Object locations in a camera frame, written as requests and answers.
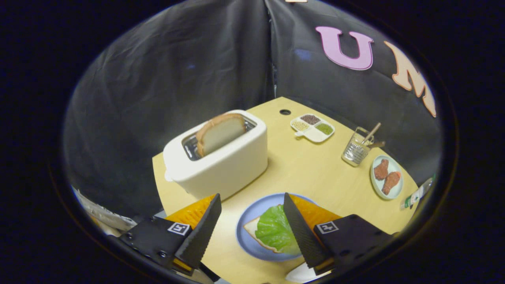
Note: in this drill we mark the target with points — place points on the wooden utensil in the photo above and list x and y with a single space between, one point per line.
371 132

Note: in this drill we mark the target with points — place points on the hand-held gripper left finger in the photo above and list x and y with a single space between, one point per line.
199 236

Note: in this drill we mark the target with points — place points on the white sheet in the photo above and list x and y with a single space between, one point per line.
102 215

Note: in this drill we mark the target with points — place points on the green lettuce leaf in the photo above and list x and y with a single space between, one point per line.
276 228

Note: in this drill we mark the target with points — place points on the brown meat patty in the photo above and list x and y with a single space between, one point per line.
390 182
381 169

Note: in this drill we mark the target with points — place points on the plain bread slice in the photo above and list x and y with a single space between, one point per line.
221 133

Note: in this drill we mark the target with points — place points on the white plate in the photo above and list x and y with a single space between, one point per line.
300 274

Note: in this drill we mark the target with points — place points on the blue plate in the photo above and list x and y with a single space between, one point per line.
246 236

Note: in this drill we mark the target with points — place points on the white divided condiment dish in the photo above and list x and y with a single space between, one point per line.
315 134

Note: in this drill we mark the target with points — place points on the pale green plate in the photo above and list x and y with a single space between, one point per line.
395 189

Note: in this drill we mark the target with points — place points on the bread slice under ham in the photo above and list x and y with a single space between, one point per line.
251 230

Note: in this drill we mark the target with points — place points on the clear water bottle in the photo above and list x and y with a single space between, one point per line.
416 194

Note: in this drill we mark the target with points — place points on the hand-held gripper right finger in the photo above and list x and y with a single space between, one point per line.
303 236

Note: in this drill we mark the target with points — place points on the black backdrop cloth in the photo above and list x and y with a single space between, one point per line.
177 79

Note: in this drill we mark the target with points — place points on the white toaster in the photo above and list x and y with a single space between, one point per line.
225 169

